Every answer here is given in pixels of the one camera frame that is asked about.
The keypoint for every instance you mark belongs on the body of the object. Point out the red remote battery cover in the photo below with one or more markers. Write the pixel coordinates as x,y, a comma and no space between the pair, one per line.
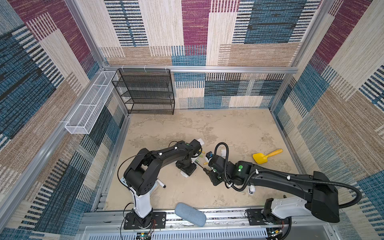
223,153

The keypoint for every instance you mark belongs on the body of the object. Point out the black yellow screwdriver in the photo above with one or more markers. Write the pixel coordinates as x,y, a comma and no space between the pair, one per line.
204,169

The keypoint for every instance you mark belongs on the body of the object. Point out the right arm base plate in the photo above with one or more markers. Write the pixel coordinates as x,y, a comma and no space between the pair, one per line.
257,217

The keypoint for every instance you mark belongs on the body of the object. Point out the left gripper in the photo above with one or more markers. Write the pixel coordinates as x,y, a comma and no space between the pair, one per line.
188,171

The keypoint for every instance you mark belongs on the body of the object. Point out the black white marker pen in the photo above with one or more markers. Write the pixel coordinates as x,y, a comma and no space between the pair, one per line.
161,183

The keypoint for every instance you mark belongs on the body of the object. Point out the blue grey oval pouch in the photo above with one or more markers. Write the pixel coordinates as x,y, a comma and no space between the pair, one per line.
190,214

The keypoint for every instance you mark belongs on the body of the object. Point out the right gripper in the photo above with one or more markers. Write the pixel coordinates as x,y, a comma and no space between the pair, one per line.
215,181

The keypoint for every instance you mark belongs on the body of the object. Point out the white wire mesh basket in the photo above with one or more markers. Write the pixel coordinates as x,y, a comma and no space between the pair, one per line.
86,114

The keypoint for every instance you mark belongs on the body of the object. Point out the red remote control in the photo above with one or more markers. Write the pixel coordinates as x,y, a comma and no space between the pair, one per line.
184,174

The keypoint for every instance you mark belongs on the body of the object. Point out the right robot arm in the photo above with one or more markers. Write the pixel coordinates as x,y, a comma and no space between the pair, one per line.
312,194

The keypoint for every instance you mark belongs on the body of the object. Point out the black wire shelf rack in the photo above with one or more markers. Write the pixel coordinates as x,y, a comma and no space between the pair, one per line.
146,91

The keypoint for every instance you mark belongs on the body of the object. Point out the white battery cover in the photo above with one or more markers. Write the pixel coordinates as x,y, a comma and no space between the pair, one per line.
201,142

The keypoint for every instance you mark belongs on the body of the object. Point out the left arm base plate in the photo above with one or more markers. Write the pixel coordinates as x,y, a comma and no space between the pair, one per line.
155,220

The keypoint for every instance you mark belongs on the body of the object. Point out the yellow plastic shovel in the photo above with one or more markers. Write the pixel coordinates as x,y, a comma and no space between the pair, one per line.
260,158

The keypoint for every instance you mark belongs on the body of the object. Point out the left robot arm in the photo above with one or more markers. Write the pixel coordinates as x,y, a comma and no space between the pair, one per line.
141,176

